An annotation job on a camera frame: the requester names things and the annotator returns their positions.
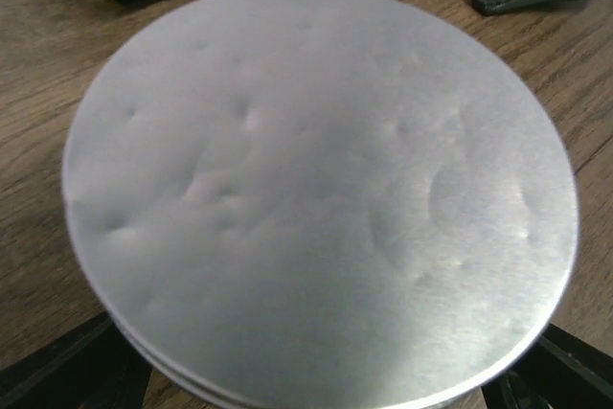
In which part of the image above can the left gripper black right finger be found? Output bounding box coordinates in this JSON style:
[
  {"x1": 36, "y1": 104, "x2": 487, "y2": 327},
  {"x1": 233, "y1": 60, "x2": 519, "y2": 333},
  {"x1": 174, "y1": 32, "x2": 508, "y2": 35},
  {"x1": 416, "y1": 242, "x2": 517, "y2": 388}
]
[{"x1": 481, "y1": 324, "x2": 612, "y2": 409}]

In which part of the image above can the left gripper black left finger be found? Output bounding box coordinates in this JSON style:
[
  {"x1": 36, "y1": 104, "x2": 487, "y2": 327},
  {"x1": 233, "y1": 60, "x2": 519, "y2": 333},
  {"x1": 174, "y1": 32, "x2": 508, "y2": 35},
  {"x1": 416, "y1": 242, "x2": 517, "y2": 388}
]
[{"x1": 1, "y1": 313, "x2": 151, "y2": 409}]

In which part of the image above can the white round cup lid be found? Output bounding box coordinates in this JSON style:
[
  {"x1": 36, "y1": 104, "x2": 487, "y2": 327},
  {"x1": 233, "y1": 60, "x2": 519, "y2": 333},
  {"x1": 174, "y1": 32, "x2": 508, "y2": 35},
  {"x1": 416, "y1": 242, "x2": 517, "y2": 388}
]
[{"x1": 61, "y1": 0, "x2": 579, "y2": 408}]

